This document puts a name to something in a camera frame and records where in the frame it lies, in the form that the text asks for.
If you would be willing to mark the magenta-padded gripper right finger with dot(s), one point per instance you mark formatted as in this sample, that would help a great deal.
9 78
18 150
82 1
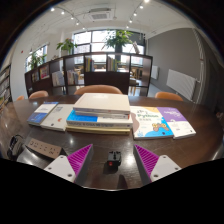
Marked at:
164 166

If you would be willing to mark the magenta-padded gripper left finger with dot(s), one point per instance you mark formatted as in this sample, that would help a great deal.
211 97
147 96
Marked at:
59 166

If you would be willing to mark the small black charger block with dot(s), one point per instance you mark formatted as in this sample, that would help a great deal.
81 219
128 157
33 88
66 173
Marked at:
114 159

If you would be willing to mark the black power strip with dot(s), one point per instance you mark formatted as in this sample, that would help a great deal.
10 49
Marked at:
45 148

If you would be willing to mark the white book with cartoon cover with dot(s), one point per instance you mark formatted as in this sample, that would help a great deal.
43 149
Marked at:
148 123

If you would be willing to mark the purple and white book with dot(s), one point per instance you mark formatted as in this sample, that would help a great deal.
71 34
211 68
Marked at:
178 121

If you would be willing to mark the plain white book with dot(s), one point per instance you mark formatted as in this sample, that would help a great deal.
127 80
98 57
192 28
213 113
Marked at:
58 118

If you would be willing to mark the yellowish thick book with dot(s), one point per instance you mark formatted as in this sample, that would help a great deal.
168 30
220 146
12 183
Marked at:
96 130

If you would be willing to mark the thick blue-edged book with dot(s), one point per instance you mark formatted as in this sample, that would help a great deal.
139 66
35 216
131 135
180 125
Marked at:
86 120

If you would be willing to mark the blue and white book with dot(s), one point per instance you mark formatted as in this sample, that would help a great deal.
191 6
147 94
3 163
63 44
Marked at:
38 115

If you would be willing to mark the large cream book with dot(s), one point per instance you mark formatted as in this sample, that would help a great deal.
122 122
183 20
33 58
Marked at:
101 102

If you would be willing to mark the group of orange chairs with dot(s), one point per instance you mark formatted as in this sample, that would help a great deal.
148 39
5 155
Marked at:
98 89

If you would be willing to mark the dark open shelf unit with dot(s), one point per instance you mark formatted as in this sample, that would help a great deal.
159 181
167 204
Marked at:
106 78

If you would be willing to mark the small potted green plant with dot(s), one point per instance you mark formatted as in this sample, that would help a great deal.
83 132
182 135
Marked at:
36 60

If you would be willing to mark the medium potted green plant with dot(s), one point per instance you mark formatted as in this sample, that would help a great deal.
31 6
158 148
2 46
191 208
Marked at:
66 45

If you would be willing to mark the large potted green plant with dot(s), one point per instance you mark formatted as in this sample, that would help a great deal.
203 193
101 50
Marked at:
117 38

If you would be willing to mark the ceiling air conditioner unit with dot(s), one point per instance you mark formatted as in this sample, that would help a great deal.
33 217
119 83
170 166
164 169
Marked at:
100 14

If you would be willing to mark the ceiling spot lights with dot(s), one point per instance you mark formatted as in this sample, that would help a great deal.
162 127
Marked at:
141 6

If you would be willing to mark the large white wall radiator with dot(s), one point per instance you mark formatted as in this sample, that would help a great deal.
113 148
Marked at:
180 83

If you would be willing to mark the small white wall radiator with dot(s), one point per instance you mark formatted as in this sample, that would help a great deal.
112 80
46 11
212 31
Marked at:
154 72

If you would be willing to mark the wall bookcase with books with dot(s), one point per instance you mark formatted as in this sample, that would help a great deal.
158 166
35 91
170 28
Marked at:
5 86

